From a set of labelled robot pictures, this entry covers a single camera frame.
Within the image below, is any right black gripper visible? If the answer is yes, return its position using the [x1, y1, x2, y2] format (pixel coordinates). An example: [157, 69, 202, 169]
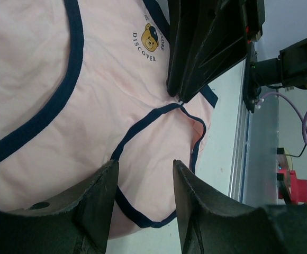
[166, 0, 265, 103]

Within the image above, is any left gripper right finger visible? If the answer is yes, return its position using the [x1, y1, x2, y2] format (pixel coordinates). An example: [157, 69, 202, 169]
[173, 160, 307, 253]

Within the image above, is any pink underwear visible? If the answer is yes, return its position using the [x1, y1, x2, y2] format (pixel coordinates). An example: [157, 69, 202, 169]
[0, 1, 218, 238]

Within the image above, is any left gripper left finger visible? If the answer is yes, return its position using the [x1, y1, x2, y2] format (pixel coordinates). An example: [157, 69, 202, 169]
[0, 161, 119, 253]

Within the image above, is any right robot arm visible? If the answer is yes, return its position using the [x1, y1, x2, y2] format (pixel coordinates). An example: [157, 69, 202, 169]
[166, 1, 307, 103]

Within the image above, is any aluminium mounting rail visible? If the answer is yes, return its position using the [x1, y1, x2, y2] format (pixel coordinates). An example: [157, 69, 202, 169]
[228, 60, 249, 202]

